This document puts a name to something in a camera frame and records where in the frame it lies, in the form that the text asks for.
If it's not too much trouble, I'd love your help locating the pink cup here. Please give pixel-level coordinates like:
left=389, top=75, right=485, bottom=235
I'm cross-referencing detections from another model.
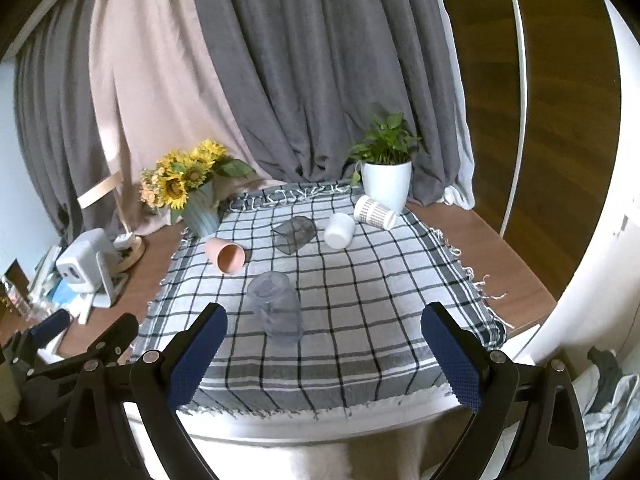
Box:
left=204, top=236, right=246, bottom=275

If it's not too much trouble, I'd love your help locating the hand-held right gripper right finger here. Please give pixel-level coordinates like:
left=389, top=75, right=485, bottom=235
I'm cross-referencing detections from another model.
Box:
left=420, top=302, right=592, bottom=480

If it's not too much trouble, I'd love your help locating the checked tablecloth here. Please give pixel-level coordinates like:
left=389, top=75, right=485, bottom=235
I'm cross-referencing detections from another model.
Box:
left=131, top=180, right=508, bottom=418

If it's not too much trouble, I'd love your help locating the clear glass cup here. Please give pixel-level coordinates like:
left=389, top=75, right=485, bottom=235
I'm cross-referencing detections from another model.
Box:
left=246, top=271, right=305, bottom=346

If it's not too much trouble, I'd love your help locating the dark square glass cup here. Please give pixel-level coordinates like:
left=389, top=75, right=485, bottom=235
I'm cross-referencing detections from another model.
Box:
left=271, top=216, right=316, bottom=254

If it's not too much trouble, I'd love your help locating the wooden desk lamp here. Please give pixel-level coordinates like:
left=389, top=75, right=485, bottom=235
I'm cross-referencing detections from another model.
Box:
left=77, top=125, right=147, bottom=268

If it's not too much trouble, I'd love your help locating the plain white cup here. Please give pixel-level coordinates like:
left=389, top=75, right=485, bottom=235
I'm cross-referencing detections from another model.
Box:
left=324, top=212, right=357, bottom=251

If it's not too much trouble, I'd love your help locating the green plant in white pot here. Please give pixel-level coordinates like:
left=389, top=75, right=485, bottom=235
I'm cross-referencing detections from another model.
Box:
left=346, top=112, right=422, bottom=214

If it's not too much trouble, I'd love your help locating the white curved pole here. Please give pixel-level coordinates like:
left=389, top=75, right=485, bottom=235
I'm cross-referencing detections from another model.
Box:
left=499, top=0, right=529, bottom=237

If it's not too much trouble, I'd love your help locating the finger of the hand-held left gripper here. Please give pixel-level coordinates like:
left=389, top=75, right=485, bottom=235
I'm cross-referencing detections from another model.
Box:
left=75, top=313, right=140, bottom=376
left=20, top=308, right=73, bottom=356

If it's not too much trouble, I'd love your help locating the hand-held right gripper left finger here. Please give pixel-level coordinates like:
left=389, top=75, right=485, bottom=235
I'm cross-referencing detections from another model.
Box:
left=57, top=303, right=229, bottom=480

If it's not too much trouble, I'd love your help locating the grey curtain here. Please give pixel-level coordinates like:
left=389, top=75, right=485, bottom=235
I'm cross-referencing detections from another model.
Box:
left=187, top=0, right=463, bottom=206
left=14, top=0, right=118, bottom=248

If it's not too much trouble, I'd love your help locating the pink curtain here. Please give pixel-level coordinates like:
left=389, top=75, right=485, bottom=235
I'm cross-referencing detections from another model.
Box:
left=87, top=0, right=288, bottom=236

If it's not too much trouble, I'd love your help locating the white dotted cup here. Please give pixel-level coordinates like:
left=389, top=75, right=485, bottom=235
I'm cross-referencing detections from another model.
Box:
left=353, top=195, right=397, bottom=231

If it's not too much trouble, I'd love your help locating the grey crumpled clothing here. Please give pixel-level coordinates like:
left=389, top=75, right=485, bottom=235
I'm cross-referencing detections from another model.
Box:
left=572, top=345, right=640, bottom=467

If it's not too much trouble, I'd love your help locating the white box-shaped device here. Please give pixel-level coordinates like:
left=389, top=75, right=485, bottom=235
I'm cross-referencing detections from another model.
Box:
left=55, top=228, right=128, bottom=308

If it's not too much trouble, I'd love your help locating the sunflower bouquet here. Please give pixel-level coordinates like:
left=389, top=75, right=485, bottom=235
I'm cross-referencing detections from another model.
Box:
left=140, top=139, right=256, bottom=211

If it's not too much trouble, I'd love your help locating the blue-green ribbed vase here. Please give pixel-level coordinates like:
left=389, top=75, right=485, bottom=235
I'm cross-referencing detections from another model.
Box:
left=181, top=180, right=222, bottom=238

